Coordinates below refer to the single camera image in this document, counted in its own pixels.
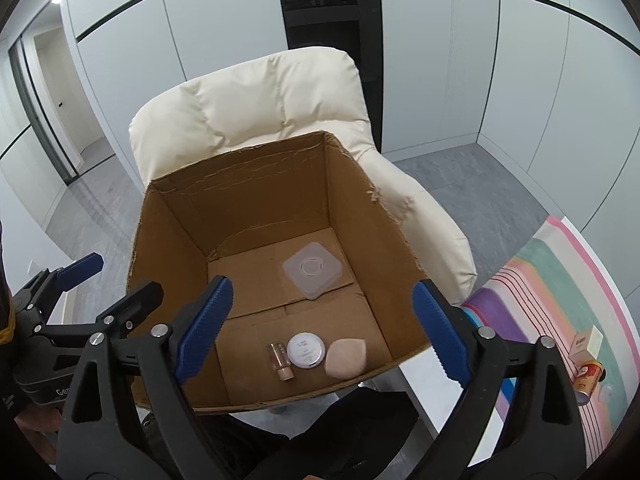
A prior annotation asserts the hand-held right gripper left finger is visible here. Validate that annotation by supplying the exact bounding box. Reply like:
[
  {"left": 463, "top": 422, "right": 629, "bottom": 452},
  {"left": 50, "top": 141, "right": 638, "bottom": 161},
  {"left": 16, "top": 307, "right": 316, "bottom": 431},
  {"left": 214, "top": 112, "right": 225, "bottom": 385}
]
[{"left": 57, "top": 275, "right": 235, "bottom": 480}]

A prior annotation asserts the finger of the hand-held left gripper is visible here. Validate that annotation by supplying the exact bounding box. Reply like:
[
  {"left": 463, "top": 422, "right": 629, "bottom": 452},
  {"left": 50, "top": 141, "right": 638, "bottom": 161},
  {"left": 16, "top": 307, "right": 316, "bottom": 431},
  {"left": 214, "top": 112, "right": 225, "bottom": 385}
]
[
  {"left": 35, "top": 281, "right": 166, "bottom": 347},
  {"left": 12, "top": 253, "right": 104, "bottom": 321}
]

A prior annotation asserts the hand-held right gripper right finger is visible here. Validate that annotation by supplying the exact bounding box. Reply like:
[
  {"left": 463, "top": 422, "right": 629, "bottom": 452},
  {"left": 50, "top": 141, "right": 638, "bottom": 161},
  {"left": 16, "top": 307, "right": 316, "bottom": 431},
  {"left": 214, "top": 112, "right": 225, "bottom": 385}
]
[{"left": 412, "top": 280, "right": 587, "bottom": 480}]

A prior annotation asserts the small clear cosmetic bottle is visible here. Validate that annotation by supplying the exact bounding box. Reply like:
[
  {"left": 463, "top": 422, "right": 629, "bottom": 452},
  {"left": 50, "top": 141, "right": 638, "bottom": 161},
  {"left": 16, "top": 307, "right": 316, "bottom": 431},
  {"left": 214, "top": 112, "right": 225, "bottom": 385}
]
[{"left": 268, "top": 341, "right": 293, "bottom": 381}]

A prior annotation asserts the beige makeup sponge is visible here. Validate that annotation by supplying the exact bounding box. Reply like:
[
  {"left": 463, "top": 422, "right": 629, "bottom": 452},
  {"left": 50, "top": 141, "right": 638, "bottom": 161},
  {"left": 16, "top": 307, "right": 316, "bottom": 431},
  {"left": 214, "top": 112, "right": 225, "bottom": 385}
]
[{"left": 324, "top": 337, "right": 368, "bottom": 378}]

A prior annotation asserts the white round compact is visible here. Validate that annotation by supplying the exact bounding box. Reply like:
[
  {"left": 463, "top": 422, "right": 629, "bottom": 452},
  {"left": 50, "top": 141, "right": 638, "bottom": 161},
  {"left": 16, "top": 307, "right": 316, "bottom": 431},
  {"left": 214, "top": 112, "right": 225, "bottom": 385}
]
[{"left": 286, "top": 331, "right": 327, "bottom": 370}]

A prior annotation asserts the clear square plastic lid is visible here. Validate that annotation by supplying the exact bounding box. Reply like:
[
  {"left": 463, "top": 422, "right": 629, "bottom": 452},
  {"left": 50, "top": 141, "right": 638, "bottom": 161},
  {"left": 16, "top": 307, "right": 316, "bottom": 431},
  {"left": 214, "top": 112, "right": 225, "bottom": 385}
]
[{"left": 282, "top": 241, "right": 345, "bottom": 301}]

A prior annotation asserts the brown cardboard box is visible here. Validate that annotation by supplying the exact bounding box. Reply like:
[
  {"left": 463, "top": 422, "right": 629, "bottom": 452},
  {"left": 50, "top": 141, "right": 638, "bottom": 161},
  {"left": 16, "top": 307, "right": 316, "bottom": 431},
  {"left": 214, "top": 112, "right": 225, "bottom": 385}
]
[{"left": 127, "top": 130, "right": 433, "bottom": 413}]

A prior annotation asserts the beige small carton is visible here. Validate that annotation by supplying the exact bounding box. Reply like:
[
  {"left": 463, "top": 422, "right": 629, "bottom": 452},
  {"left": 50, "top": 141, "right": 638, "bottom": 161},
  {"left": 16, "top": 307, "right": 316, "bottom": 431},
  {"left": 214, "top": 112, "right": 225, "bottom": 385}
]
[{"left": 570, "top": 325, "right": 603, "bottom": 363}]

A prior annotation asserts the red metal can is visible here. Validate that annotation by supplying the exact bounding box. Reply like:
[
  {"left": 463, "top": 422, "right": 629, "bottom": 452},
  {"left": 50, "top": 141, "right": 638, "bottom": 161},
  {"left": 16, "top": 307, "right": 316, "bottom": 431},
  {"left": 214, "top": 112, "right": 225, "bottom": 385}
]
[{"left": 572, "top": 362, "right": 607, "bottom": 406}]

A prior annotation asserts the person's left forearm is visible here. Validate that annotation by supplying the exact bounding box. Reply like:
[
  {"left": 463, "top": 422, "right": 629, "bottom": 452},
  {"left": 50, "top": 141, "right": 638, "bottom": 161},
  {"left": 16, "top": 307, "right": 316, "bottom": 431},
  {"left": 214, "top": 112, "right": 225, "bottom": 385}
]
[{"left": 0, "top": 220, "right": 17, "bottom": 348}]

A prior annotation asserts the person's left hand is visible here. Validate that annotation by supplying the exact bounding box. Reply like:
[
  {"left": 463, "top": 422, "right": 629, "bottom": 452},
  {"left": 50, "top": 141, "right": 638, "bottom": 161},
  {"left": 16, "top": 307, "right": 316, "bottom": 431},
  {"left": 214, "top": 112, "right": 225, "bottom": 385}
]
[{"left": 15, "top": 402, "right": 62, "bottom": 436}]

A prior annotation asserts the striped colourful cloth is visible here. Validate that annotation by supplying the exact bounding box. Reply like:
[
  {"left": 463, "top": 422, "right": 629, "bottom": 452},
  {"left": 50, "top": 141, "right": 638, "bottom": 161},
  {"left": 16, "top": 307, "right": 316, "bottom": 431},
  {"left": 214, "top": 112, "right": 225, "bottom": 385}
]
[{"left": 460, "top": 216, "right": 633, "bottom": 448}]

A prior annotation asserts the person's black clothing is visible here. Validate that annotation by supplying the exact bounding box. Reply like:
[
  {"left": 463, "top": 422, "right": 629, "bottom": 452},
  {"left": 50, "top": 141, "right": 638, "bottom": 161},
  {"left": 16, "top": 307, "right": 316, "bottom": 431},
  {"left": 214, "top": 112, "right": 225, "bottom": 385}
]
[{"left": 140, "top": 387, "right": 451, "bottom": 480}]

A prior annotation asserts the dark framed doorway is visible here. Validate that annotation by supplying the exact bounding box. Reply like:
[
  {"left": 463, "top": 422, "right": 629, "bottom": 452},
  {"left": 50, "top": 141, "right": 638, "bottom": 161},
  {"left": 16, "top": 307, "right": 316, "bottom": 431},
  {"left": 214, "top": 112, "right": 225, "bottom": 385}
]
[{"left": 7, "top": 25, "right": 83, "bottom": 186}]

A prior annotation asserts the cream padded chair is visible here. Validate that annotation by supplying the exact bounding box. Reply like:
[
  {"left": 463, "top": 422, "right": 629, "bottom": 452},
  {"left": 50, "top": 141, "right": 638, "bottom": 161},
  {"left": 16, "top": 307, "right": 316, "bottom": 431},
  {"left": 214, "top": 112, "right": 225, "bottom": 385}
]
[{"left": 129, "top": 46, "right": 478, "bottom": 306}]

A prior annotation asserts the black glass wall panel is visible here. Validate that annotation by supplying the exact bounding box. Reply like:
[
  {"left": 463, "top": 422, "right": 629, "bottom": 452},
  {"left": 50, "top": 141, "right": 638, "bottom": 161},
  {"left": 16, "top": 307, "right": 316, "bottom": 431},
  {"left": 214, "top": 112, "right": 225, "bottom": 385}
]
[{"left": 274, "top": 0, "right": 383, "bottom": 153}]

